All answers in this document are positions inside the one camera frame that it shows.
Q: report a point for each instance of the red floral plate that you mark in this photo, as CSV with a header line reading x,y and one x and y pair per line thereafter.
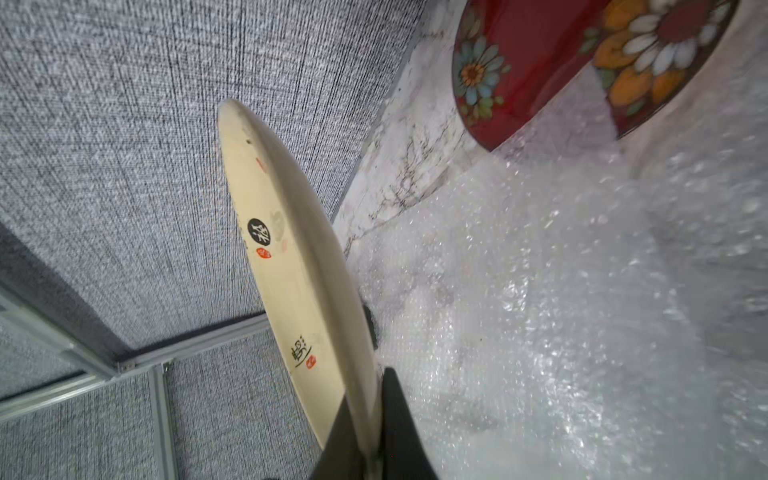
x,y
510,58

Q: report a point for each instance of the bubble wrap around orange plate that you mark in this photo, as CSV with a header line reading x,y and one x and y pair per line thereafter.
x,y
560,311

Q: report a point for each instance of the cream plate with calligraphy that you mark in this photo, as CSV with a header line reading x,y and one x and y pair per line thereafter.
x,y
313,307

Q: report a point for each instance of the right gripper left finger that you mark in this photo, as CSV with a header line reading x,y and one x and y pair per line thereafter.
x,y
341,458

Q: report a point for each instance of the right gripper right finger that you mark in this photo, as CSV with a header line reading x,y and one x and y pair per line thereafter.
x,y
403,453

